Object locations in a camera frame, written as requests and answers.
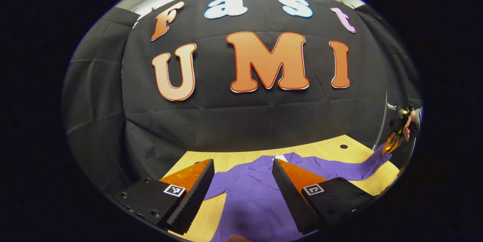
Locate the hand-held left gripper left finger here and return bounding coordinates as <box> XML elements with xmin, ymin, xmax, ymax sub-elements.
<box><xmin>109</xmin><ymin>158</ymin><xmax>215</xmax><ymax>236</ymax></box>

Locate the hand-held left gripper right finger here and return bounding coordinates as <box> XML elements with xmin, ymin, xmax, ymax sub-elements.
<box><xmin>272</xmin><ymin>158</ymin><xmax>380</xmax><ymax>235</ymax></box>

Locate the purple shirt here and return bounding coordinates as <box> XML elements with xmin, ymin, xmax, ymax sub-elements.
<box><xmin>204</xmin><ymin>144</ymin><xmax>393</xmax><ymax>242</ymax></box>

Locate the thin grey pole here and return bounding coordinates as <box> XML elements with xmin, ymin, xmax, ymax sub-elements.
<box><xmin>373</xmin><ymin>90</ymin><xmax>388</xmax><ymax>150</ymax></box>

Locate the black backdrop cloth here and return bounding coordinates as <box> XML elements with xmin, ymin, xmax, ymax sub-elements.
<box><xmin>62</xmin><ymin>0</ymin><xmax>422</xmax><ymax>197</ymax></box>

